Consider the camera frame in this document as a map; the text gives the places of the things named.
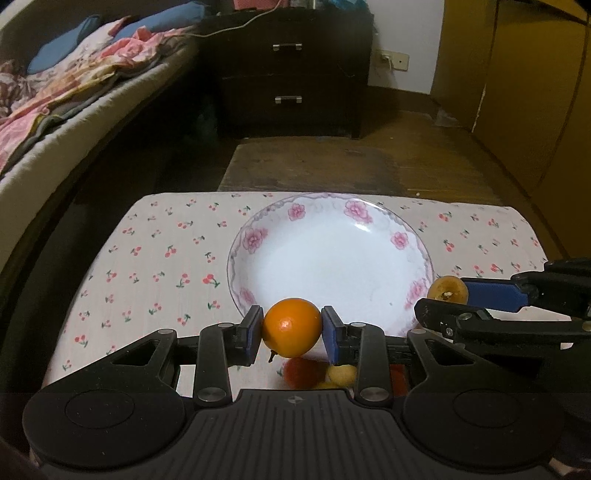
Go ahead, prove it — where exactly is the yellow longan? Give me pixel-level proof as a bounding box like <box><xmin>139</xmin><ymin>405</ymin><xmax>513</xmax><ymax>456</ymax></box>
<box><xmin>317</xmin><ymin>365</ymin><xmax>358</xmax><ymax>389</ymax></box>

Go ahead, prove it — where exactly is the brown longan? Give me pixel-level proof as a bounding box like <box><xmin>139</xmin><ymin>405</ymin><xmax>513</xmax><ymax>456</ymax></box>
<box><xmin>427</xmin><ymin>276</ymin><xmax>469</xmax><ymax>305</ymax></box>

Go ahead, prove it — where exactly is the red tomato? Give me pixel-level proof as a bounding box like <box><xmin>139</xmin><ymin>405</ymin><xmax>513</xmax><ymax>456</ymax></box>
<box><xmin>283</xmin><ymin>357</ymin><xmax>329</xmax><ymax>390</ymax></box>

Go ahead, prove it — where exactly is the white floral plate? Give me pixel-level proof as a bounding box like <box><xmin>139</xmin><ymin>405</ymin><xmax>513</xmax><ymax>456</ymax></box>
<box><xmin>226</xmin><ymin>193</ymin><xmax>434</xmax><ymax>336</ymax></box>

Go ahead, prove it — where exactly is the cherry print tablecloth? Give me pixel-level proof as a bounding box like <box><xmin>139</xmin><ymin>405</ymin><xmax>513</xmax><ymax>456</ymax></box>
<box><xmin>45</xmin><ymin>192</ymin><xmax>547</xmax><ymax>382</ymax></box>

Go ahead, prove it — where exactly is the dark low wooden table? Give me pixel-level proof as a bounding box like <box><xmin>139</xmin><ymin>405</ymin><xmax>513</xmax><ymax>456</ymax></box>
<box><xmin>218</xmin><ymin>137</ymin><xmax>406</xmax><ymax>196</ymax></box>

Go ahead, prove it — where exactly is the brown wooden cabinet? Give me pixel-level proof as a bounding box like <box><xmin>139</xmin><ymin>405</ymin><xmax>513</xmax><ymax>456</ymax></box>
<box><xmin>431</xmin><ymin>1</ymin><xmax>590</xmax><ymax>257</ymax></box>

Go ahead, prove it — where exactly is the dark wooden dresser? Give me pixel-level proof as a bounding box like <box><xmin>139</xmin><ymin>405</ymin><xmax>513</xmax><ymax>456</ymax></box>
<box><xmin>197</xmin><ymin>5</ymin><xmax>374</xmax><ymax>138</ymax></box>

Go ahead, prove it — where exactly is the pink floral blanket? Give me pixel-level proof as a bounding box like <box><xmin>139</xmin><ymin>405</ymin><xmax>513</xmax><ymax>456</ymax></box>
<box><xmin>1</xmin><ymin>18</ymin><xmax>191</xmax><ymax>175</ymax></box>

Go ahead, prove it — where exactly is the blue pillow right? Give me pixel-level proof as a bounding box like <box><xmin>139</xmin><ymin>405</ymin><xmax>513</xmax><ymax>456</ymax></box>
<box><xmin>113</xmin><ymin>1</ymin><xmax>207</xmax><ymax>42</ymax></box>

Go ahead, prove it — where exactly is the blue pillow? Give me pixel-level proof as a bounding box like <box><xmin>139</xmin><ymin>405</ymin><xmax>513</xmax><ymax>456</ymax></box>
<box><xmin>113</xmin><ymin>1</ymin><xmax>207</xmax><ymax>42</ymax></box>
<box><xmin>26</xmin><ymin>14</ymin><xmax>102</xmax><ymax>75</ymax></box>

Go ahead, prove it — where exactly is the blue pillow left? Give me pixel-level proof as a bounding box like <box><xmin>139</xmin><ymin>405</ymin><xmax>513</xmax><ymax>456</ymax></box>
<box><xmin>26</xmin><ymin>14</ymin><xmax>102</xmax><ymax>75</ymax></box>

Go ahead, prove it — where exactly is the white wall socket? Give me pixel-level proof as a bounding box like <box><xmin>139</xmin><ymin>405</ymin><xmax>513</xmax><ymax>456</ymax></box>
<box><xmin>374</xmin><ymin>50</ymin><xmax>410</xmax><ymax>72</ymax></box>

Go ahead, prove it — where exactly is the white cable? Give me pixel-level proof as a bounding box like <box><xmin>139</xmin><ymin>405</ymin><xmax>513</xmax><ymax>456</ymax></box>
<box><xmin>186</xmin><ymin>0</ymin><xmax>284</xmax><ymax>39</ymax></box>

